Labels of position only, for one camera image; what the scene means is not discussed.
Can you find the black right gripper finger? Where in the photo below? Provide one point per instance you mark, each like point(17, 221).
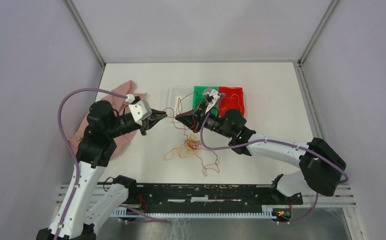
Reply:
point(194, 113)
point(188, 121)

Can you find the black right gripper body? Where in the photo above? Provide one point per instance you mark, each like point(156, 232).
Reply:
point(199, 122)

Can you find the green plastic bin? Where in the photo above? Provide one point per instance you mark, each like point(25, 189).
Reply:
point(198, 97)

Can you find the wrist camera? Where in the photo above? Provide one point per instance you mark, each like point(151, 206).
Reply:
point(140, 111)
point(211, 96)

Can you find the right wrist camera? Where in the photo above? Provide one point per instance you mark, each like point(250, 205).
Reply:
point(211, 96)

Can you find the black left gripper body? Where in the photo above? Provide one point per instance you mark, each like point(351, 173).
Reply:
point(144, 126)

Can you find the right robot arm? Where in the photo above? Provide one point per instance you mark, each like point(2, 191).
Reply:
point(321, 169)

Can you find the white cable duct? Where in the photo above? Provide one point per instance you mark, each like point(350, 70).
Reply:
point(122, 212)

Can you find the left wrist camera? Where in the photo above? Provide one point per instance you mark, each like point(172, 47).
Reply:
point(140, 111)

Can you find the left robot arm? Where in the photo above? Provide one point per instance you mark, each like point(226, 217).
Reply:
point(75, 221)

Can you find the pink cloth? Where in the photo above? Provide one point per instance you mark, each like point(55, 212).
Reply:
point(119, 104)

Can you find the red plastic bin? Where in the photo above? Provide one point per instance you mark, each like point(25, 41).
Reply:
point(234, 99)

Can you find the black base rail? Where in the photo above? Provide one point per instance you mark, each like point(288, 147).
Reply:
point(171, 198)

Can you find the clear plastic bin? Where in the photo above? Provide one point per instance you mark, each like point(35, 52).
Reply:
point(179, 100)

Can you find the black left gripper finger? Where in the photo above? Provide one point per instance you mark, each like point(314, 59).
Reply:
point(155, 118)
point(158, 113)

